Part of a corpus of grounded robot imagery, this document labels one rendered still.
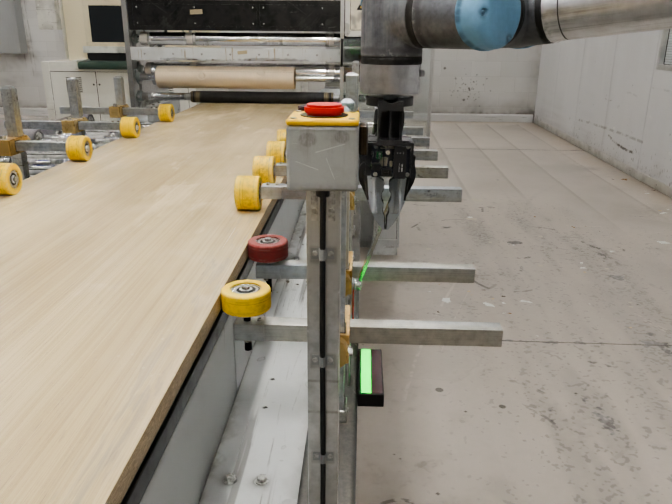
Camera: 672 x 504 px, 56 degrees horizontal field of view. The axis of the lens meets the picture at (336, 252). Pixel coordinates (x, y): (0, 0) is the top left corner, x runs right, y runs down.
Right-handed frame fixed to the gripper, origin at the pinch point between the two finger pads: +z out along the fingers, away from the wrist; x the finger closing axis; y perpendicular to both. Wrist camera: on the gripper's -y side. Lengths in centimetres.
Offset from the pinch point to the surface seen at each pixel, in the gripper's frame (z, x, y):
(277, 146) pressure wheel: 4, -29, -92
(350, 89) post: -11, -8, -114
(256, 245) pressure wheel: 10.2, -24.1, -16.1
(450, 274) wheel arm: 16.2, 14.0, -18.0
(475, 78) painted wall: 37, 168, -904
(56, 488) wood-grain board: 11, -32, 53
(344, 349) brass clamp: 16.3, -6.1, 14.0
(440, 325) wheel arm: 15.9, 9.2, 5.8
